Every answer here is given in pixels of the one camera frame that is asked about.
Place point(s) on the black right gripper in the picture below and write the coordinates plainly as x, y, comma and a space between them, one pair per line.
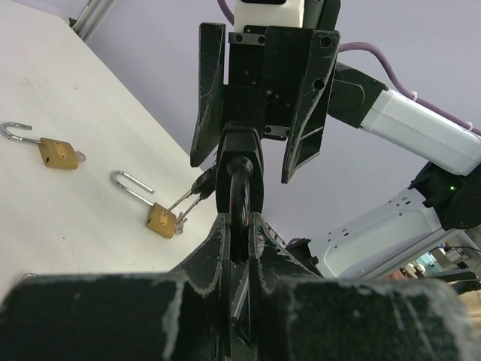
279, 81

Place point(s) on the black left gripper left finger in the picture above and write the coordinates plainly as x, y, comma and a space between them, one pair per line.
183, 314

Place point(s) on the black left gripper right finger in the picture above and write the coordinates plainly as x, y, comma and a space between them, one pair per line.
298, 315

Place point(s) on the black padlock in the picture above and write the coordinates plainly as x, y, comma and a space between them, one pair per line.
239, 183

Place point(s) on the brass padlock long shackle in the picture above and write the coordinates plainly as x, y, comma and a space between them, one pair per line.
159, 219

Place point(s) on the black padlock keys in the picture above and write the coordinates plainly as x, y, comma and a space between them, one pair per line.
203, 187

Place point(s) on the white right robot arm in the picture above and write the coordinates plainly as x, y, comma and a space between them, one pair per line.
353, 201

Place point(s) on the small brass padlock top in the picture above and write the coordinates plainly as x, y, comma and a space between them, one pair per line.
54, 153

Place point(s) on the right aluminium frame post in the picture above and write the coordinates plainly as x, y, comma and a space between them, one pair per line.
90, 18

